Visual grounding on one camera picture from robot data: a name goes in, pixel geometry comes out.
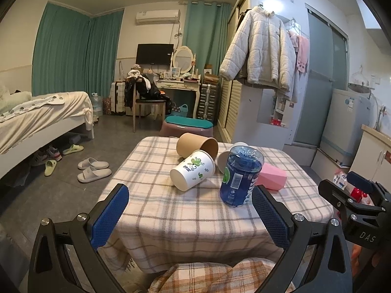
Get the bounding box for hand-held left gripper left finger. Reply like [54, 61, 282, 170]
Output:
[27, 183, 130, 293]

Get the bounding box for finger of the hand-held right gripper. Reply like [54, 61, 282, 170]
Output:
[347, 171, 391, 206]
[318, 179, 359, 220]

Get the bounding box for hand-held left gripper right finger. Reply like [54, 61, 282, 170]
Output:
[251, 185, 363, 293]

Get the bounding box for white cup with green print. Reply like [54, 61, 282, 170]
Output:
[170, 150, 216, 192]

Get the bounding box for plain white cup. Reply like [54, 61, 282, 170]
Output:
[216, 142, 249, 174]

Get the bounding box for brown paper cup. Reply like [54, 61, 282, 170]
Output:
[176, 133, 219, 162]

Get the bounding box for person's right hand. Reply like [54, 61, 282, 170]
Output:
[350, 245, 372, 282]

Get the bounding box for white cabinet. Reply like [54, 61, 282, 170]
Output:
[356, 124, 391, 187]

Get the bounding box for pink block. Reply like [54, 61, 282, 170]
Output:
[255, 162, 288, 191]

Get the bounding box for white slipper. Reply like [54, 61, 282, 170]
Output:
[77, 157, 109, 170]
[77, 167, 112, 184]

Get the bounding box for blue plastic jar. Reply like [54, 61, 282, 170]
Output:
[220, 145, 265, 207]

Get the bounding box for white washing machine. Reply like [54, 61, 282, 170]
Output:
[320, 87, 375, 167]

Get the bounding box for checkered tablecloth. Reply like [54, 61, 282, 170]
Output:
[97, 136, 335, 273]

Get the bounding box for green slipper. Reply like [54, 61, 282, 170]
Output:
[44, 159, 58, 177]
[63, 144, 84, 156]

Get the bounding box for orange plaid cloth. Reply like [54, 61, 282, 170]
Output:
[148, 257, 295, 293]

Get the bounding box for sneakers under bed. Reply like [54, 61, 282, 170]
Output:
[30, 146, 63, 167]

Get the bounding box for white wardrobe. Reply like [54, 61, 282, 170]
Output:
[217, 0, 296, 151]

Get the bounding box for large water bottle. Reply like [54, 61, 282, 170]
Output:
[90, 92, 103, 117]

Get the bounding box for purple stool with teal cushion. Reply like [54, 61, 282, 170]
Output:
[160, 115, 214, 138]

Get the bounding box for white suitcase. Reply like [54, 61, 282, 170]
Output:
[110, 81, 127, 116]

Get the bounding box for bed with white bedding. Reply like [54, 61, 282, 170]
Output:
[0, 90, 95, 180]

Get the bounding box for frosted glass door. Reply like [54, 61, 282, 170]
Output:
[293, 3, 349, 147]

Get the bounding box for teal basket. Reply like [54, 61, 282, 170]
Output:
[172, 104, 189, 118]

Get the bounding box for chair with clothes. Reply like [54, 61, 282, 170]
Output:
[124, 70, 168, 134]

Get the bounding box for silver suitcase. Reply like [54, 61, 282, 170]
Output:
[196, 83, 221, 121]

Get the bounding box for white dressing table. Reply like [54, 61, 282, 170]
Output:
[155, 77, 201, 120]

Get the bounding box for cardboard box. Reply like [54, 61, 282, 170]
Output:
[203, 65, 221, 85]

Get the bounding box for teal curtain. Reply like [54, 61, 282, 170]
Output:
[182, 0, 232, 77]
[88, 9, 124, 99]
[32, 1, 93, 97]

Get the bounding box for white puffer jacket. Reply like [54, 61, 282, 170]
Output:
[219, 6, 297, 94]

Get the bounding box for black television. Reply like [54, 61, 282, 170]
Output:
[136, 44, 174, 66]

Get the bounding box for oval white mirror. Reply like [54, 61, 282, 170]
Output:
[172, 46, 196, 74]

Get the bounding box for white air conditioner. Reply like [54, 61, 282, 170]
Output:
[136, 9, 181, 25]

